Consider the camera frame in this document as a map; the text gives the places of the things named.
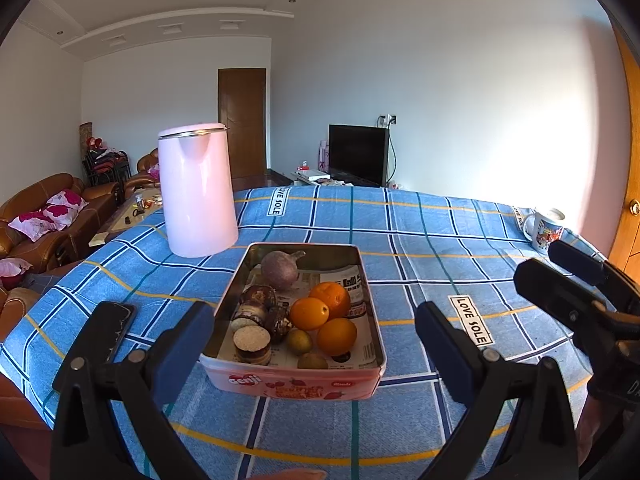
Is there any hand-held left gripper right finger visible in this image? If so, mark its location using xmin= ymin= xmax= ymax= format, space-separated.
xmin=415 ymin=301 xmax=581 ymax=480

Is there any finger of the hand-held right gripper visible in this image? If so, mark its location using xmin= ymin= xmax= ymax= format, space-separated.
xmin=514 ymin=258 xmax=621 ymax=342
xmin=547 ymin=240 xmax=640 ymax=311

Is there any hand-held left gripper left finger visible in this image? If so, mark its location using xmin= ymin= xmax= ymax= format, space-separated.
xmin=50 ymin=301 xmax=216 ymax=480

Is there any brown chocolate cake cup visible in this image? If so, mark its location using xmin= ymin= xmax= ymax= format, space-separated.
xmin=232 ymin=326 xmax=273 ymax=365

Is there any dark fruit with pale top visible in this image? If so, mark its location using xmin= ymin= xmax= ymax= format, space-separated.
xmin=231 ymin=302 xmax=268 ymax=326

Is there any small orange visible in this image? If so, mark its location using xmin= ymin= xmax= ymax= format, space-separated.
xmin=317 ymin=317 xmax=357 ymax=355
xmin=290 ymin=297 xmax=330 ymax=332

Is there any large orange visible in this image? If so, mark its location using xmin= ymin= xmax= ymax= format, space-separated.
xmin=308 ymin=282 xmax=352 ymax=320

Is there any pink tin box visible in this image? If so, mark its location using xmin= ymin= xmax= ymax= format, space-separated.
xmin=199 ymin=242 xmax=387 ymax=401

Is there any person's right forearm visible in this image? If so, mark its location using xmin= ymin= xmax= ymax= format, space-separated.
xmin=575 ymin=392 xmax=626 ymax=476

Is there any person's left hand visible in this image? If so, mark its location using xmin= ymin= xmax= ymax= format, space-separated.
xmin=257 ymin=468 xmax=328 ymax=480

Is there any colourful printed mug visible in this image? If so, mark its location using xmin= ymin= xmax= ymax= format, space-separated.
xmin=522 ymin=207 xmax=566 ymax=252

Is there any black smartphone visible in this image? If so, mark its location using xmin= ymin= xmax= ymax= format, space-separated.
xmin=75 ymin=302 xmax=137 ymax=368

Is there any printed paper liner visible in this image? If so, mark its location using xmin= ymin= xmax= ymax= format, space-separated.
xmin=280 ymin=270 xmax=378 ymax=368

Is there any blue plaid tablecloth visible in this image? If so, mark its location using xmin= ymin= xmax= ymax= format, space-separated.
xmin=0 ymin=185 xmax=608 ymax=480

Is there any orange wooden door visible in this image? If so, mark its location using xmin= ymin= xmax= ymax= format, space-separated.
xmin=607 ymin=25 xmax=640 ymax=273

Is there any wooden coffee table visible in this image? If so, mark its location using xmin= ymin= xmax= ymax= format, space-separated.
xmin=89 ymin=191 xmax=166 ymax=248

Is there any pink electric kettle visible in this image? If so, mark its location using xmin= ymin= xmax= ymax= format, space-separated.
xmin=157 ymin=122 xmax=240 ymax=258

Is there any brown leather armchair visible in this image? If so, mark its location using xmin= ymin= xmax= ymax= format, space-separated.
xmin=0 ymin=257 xmax=56 ymax=341
xmin=124 ymin=149 xmax=161 ymax=198

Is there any pink floral pillow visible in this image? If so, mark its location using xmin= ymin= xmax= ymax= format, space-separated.
xmin=47 ymin=189 xmax=90 ymax=221
xmin=9 ymin=207 xmax=68 ymax=241
xmin=0 ymin=258 xmax=33 ymax=291

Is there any stack of black chairs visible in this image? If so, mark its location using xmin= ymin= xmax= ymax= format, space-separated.
xmin=82 ymin=149 xmax=132 ymax=201

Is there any brown leather sofa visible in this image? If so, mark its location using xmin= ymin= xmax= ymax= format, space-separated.
xmin=0 ymin=173 xmax=121 ymax=273

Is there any black television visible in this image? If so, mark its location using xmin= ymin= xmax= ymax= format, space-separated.
xmin=328 ymin=124 xmax=391 ymax=187

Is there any white television stand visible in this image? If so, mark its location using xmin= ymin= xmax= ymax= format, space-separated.
xmin=291 ymin=169 xmax=332 ymax=184

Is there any brown wooden door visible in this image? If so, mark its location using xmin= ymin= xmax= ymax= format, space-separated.
xmin=217 ymin=67 xmax=267 ymax=179

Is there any black power cable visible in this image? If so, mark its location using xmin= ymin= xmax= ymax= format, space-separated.
xmin=387 ymin=122 xmax=401 ymax=188

